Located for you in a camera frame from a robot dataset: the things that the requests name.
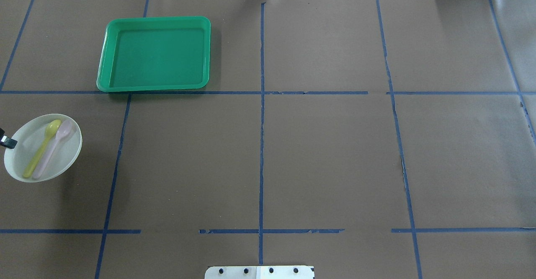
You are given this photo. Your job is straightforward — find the green plastic tray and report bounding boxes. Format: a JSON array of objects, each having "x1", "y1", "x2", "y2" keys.
[{"x1": 96, "y1": 16, "x2": 212, "y2": 93}]

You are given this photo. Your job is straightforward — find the brown paper table cover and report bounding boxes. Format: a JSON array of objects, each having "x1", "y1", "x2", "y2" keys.
[{"x1": 1, "y1": 0, "x2": 535, "y2": 279}]

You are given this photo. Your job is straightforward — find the pink plastic spoon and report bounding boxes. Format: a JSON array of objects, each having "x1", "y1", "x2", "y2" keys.
[{"x1": 31, "y1": 119, "x2": 73, "y2": 180}]

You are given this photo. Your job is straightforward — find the white plate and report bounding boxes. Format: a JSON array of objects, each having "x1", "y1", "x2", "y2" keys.
[{"x1": 4, "y1": 114, "x2": 83, "y2": 182}]

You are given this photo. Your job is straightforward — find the metal base plate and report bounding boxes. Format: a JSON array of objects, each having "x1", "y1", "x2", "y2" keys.
[{"x1": 204, "y1": 265, "x2": 315, "y2": 279}]

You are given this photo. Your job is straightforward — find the yellow plastic spoon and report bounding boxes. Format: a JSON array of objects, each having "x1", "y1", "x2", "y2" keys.
[{"x1": 23, "y1": 119, "x2": 62, "y2": 178}]

